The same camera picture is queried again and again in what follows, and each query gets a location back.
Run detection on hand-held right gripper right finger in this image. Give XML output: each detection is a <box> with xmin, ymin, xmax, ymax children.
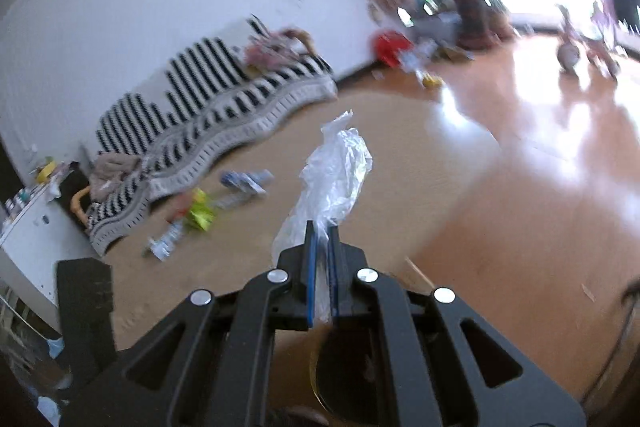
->
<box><xmin>327</xmin><ymin>224</ymin><xmax>586</xmax><ymax>427</ymax></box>

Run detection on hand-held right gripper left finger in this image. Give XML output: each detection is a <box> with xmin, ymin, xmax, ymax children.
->
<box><xmin>60</xmin><ymin>219</ymin><xmax>318</xmax><ymax>427</ymax></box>

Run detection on dark round bin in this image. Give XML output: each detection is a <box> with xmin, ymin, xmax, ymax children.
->
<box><xmin>272</xmin><ymin>322</ymin><xmax>401</xmax><ymax>427</ymax></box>

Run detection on clear plastic bag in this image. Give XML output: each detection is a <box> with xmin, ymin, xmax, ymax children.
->
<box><xmin>271</xmin><ymin>109</ymin><xmax>373</xmax><ymax>323</ymax></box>

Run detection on crumpled silver wrapper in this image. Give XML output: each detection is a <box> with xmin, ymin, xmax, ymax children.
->
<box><xmin>220</xmin><ymin>169</ymin><xmax>275</xmax><ymax>196</ymax></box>

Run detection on green snack packet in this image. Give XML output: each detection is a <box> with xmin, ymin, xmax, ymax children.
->
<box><xmin>182</xmin><ymin>188</ymin><xmax>217</xmax><ymax>233</ymax></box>

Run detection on black white striped sofa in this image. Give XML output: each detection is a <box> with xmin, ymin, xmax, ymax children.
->
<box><xmin>87</xmin><ymin>18</ymin><xmax>338</xmax><ymax>258</ymax></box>

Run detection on brown dotted clothing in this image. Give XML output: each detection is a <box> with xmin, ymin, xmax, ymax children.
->
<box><xmin>90</xmin><ymin>152</ymin><xmax>143</xmax><ymax>202</ymax></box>

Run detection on black rectangular object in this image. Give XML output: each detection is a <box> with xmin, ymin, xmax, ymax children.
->
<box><xmin>56</xmin><ymin>258</ymin><xmax>118</xmax><ymax>365</ymax></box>

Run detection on cartoon print cushion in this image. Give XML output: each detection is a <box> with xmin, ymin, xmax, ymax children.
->
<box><xmin>242</xmin><ymin>27</ymin><xmax>306</xmax><ymax>70</ymax></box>

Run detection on red plastic bag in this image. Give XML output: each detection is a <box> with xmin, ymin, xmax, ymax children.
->
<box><xmin>372</xmin><ymin>32</ymin><xmax>416</xmax><ymax>68</ymax></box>

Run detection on wooden sofa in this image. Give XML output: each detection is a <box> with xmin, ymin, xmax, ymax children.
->
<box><xmin>70</xmin><ymin>27</ymin><xmax>321</xmax><ymax>230</ymax></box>

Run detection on white cabinet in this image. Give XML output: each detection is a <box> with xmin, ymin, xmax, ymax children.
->
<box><xmin>0</xmin><ymin>192</ymin><xmax>96</xmax><ymax>333</ymax></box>

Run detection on child tricycle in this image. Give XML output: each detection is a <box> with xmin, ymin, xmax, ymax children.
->
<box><xmin>555</xmin><ymin>2</ymin><xmax>623</xmax><ymax>80</ymax></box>

